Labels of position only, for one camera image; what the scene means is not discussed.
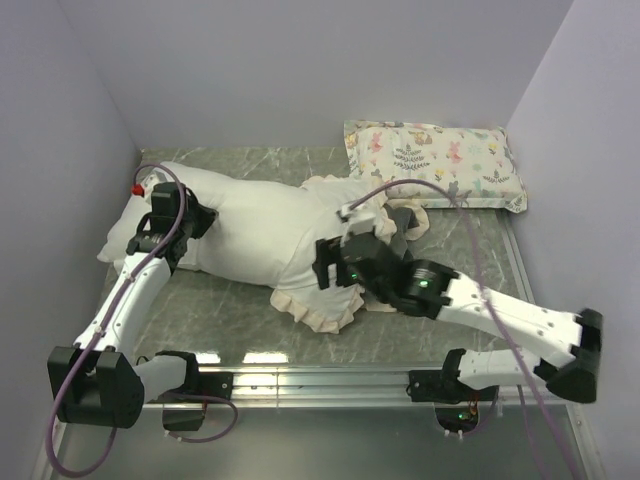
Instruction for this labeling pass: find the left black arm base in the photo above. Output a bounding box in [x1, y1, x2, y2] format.
[161, 371, 234, 433]

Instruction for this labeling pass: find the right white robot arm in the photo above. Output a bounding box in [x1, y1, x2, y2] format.
[312, 233, 603, 405]

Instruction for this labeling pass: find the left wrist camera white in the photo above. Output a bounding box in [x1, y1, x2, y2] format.
[131, 168, 173, 202]

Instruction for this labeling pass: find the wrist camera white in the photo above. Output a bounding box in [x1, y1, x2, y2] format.
[131, 168, 173, 202]
[337, 204, 377, 237]

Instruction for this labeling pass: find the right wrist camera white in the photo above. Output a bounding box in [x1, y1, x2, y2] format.
[337, 204, 377, 237]

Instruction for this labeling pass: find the white pillow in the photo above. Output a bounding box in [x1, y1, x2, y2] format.
[95, 160, 321, 289]

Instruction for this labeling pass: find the grey pillowcase with cream ruffle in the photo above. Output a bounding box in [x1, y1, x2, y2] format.
[270, 176, 429, 334]

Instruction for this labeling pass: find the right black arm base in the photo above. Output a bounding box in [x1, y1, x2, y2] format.
[406, 348, 499, 440]

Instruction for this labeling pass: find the floral patterned pillow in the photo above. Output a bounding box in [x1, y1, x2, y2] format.
[344, 120, 528, 213]

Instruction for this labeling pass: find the aluminium front rail frame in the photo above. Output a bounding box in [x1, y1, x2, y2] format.
[30, 363, 601, 480]

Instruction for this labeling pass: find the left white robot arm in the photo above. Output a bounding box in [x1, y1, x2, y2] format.
[47, 182, 217, 429]

